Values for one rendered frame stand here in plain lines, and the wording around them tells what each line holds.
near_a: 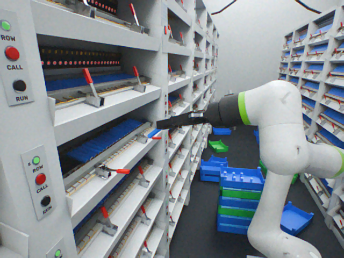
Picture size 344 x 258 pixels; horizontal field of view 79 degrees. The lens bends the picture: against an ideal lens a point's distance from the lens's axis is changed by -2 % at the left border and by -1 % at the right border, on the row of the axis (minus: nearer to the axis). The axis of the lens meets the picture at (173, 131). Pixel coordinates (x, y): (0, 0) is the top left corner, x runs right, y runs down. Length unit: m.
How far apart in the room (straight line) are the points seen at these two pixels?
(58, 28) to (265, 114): 0.47
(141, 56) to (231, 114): 0.53
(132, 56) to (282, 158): 0.72
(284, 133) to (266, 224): 0.60
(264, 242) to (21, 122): 0.97
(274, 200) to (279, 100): 0.57
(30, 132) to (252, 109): 0.47
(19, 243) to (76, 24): 0.39
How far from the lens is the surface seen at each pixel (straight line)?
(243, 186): 1.59
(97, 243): 0.70
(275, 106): 0.55
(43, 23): 0.43
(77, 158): 0.65
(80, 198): 0.54
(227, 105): 0.59
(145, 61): 0.96
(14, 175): 0.39
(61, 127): 0.44
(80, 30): 0.50
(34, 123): 0.39
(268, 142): 0.54
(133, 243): 0.95
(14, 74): 0.37
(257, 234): 1.08
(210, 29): 3.03
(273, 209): 1.04
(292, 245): 1.05
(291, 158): 0.53
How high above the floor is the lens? 1.24
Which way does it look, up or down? 18 degrees down
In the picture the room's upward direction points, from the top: straight up
